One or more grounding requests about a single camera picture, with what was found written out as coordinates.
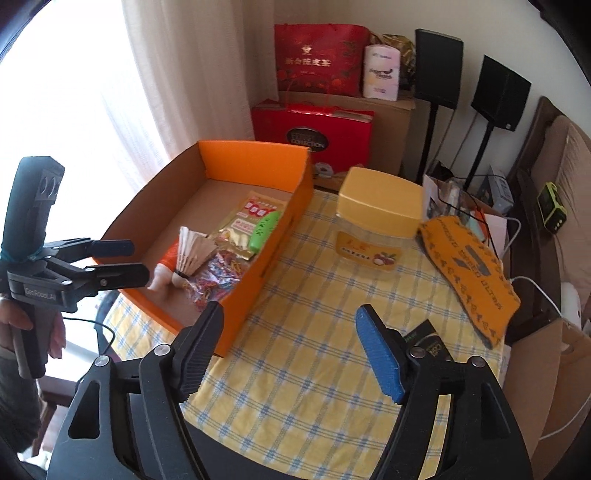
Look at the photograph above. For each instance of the brown sofa with cushions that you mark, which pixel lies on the brown sofa with cushions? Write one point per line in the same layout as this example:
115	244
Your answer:
555	150

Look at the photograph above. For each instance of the white rounded device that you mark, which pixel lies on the white rounded device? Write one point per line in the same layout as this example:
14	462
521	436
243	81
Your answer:
570	304

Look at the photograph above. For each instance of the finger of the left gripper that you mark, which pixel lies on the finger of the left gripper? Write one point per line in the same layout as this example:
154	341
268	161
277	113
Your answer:
108	247
92	279

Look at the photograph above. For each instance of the red gift box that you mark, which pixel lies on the red gift box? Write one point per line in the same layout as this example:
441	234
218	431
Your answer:
338	138

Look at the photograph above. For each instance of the orange white tube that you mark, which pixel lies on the orange white tube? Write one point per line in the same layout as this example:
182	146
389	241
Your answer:
164	273

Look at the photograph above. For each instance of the orange grey patterned towel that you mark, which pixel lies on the orange grey patterned towel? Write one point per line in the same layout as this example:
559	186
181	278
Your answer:
476	275

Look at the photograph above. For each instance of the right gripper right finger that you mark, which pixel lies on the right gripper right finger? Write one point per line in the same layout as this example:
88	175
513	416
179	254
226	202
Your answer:
409	376

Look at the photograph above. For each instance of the white feather shuttlecock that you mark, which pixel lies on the white feather shuttlecock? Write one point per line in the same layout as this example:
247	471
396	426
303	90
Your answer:
193	250

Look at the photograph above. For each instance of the right black speaker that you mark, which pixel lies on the right black speaker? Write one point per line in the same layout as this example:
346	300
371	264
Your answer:
500	98

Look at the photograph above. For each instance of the pink white tissue pack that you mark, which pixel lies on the pink white tissue pack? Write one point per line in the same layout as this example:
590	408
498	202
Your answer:
381	72

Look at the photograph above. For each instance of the grey blue small box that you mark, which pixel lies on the grey blue small box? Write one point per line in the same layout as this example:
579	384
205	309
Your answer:
495	191

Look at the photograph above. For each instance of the gold red snack packet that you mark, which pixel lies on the gold red snack packet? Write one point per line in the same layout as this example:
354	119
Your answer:
234	232

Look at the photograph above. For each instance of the clear jar yellow lid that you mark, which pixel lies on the clear jar yellow lid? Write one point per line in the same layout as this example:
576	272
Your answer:
376	219

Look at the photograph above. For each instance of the left black speaker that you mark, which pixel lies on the left black speaker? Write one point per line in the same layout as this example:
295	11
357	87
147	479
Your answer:
439	64

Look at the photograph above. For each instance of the black and white small box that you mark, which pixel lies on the black and white small box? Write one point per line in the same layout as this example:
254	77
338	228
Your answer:
426	336

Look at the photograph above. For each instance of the green black portable radio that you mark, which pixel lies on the green black portable radio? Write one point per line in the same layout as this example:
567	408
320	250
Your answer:
553	213

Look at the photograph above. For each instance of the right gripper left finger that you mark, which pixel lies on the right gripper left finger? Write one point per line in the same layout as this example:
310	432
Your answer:
168	375

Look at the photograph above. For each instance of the black speaker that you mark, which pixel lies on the black speaker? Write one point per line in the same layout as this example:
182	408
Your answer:
439	64
500	98

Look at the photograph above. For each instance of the yellow checkered tablecloth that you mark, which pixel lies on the yellow checkered tablecloth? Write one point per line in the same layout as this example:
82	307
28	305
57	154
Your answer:
296	391

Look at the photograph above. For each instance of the bag of coloured rubber bands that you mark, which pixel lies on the bag of coloured rubber bands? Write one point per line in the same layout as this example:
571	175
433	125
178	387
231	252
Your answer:
216	278

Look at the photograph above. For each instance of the red tea gift bag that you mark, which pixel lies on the red tea gift bag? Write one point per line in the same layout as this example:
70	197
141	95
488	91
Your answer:
320	58

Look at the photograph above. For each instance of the large brown cardboard box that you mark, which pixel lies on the large brown cardboard box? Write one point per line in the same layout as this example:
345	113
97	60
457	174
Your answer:
547	385

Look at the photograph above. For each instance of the brown carton behind table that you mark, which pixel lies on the brown carton behind table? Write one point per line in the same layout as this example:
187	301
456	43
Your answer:
391	124

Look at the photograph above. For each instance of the white curtain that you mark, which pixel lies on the white curtain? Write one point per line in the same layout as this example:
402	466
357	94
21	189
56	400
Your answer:
203	66

